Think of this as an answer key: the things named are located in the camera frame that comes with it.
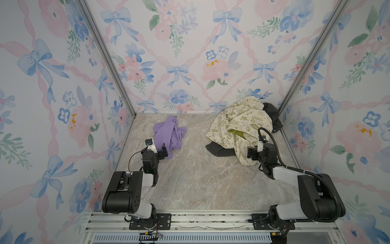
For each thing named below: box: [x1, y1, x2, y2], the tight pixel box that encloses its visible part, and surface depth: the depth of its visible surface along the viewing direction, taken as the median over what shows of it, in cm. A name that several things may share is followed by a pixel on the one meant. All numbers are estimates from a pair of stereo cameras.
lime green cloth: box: [227, 129, 254, 140], surface depth 99 cm
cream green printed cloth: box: [205, 96, 274, 167], surface depth 105 cm
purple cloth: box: [153, 114, 187, 160], surface depth 105 cm
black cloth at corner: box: [262, 102, 284, 133], surface depth 115 cm
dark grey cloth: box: [205, 140, 236, 157], surface depth 100 cm
